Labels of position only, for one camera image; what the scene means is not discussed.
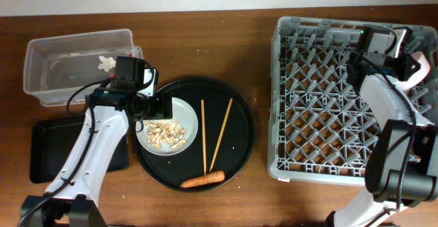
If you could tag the grey round plate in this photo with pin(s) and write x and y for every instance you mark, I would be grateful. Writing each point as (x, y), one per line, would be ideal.
(185, 115)

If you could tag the grey dishwasher rack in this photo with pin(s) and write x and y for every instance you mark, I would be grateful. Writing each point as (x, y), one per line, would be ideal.
(320, 130)

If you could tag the round black serving tray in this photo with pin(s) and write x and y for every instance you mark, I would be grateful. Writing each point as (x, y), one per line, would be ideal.
(236, 145)

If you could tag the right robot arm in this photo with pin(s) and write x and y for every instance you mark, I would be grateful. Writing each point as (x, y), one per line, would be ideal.
(402, 169)

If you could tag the orange carrot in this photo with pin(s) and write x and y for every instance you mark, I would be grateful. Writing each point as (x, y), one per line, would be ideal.
(212, 177)

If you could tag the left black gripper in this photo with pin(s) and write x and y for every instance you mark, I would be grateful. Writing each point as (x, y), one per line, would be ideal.
(163, 106)

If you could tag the black rectangular tray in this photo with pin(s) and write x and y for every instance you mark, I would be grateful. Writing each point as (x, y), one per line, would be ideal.
(51, 143)

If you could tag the white napkin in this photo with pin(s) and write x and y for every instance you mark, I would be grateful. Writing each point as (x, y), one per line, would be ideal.
(106, 63)

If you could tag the pile of food scraps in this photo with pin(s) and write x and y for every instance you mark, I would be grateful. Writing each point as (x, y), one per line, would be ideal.
(167, 131)

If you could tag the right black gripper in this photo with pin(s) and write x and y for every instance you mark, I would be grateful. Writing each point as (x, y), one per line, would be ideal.
(403, 63)

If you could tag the clear plastic bin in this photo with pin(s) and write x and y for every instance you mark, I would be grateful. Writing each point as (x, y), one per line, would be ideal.
(58, 66)

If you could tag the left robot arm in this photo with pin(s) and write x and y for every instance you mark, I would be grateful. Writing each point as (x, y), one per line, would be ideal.
(116, 102)

